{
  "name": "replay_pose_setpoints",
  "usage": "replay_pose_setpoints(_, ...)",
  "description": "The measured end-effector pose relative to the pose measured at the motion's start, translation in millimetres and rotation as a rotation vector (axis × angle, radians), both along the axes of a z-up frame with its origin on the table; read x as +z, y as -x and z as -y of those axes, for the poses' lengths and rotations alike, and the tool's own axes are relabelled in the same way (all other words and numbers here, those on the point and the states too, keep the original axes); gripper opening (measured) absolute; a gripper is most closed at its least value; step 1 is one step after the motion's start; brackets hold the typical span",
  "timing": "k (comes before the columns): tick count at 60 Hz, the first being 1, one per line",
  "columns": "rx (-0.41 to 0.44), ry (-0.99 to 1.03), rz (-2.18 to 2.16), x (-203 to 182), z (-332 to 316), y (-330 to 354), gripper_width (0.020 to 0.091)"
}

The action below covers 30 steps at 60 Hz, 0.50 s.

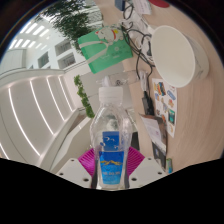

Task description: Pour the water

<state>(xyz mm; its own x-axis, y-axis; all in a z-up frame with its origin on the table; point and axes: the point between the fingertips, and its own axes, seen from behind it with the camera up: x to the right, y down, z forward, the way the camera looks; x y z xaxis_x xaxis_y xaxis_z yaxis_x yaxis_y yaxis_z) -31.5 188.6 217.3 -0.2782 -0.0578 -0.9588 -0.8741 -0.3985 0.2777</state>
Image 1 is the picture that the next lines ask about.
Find white mug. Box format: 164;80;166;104
150;25;210;89

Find tall white planter cabinet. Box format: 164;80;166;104
73;74;98;120

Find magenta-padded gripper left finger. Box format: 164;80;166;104
55;148;98;189

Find clear tumbler with lid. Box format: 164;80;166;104
95;75;138;90

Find row of green hedge plants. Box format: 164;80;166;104
34;0;103;38

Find flat round red coaster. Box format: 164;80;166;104
148;0;172;9

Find clear blue-labelled water bottle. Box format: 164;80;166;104
89;85;134;190

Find ceiling light strips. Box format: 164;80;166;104
0;74;75;159

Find green tote bag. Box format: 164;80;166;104
77;25;134;75

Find tangled black cables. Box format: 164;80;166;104
120;3;156;116

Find colourful sticker sheet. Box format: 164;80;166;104
151;77;178;138

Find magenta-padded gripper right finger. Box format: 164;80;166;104
127;146;168;188

